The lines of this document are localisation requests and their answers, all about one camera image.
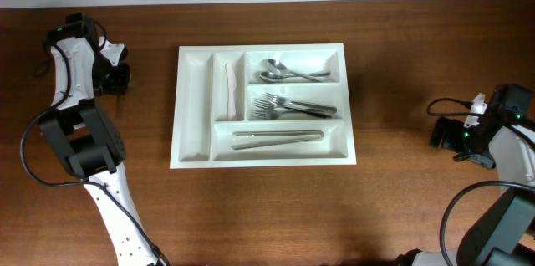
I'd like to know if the silver fork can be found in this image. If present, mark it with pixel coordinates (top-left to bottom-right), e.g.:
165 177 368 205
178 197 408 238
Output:
262 93 338 114
252 99 325 114
251 110 332 120

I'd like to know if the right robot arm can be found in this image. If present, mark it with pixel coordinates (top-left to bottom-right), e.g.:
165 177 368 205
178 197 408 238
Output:
394 84 534 266

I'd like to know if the large silver spoon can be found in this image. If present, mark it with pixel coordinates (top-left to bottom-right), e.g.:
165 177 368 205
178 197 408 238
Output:
265 59 331 82
258 71 331 84

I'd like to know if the white plastic cutlery tray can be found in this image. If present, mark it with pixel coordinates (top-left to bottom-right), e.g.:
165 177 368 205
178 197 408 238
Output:
170 43 356 169

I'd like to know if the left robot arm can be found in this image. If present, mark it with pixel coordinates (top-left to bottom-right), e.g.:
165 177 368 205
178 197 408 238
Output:
38 13 169 265

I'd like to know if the small teaspoon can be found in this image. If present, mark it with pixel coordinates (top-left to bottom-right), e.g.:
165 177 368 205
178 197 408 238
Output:
116 95 124 110

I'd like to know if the white plastic butter knife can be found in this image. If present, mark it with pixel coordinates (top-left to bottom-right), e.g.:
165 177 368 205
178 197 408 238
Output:
225 64 237 120

